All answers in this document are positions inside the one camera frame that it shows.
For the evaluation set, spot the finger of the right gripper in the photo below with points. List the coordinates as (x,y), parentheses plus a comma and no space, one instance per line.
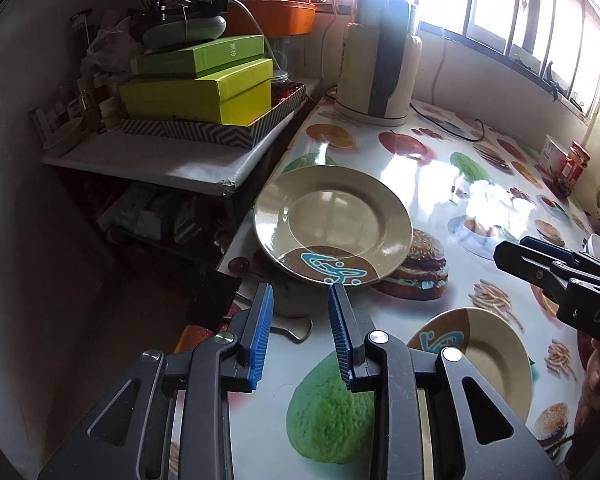
(576,260)
(552,276)

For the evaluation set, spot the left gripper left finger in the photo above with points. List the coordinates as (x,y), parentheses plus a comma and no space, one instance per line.
(234,360)

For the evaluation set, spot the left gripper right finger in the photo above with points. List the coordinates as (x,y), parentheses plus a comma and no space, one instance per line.
(370,358)

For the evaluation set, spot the person's hand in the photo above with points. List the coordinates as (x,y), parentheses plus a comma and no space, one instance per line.
(586,433)

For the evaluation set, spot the red lidded jar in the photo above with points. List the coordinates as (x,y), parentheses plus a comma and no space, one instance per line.
(574,164)

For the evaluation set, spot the small beige patterned plate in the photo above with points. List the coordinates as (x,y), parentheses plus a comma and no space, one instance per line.
(490,344)

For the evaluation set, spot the large beige patterned plate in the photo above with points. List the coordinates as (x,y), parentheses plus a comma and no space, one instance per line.
(332,225)

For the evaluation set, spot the white side shelf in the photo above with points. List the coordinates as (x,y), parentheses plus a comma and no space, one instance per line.
(205,168)

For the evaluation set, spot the white electric kettle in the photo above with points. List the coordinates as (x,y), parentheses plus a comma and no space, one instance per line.
(379,62)

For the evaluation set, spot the zigzag patterned tray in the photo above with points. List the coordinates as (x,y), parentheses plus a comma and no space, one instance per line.
(286,98)

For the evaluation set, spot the yellow-green box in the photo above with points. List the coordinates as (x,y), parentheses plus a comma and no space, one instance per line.
(236,96)

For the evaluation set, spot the green flat box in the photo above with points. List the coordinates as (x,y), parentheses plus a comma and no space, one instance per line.
(202,59)

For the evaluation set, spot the orange plastic container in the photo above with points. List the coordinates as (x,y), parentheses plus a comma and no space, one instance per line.
(275,18)

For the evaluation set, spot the dark round vase dish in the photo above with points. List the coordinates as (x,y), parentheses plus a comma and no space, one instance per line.
(182,32)

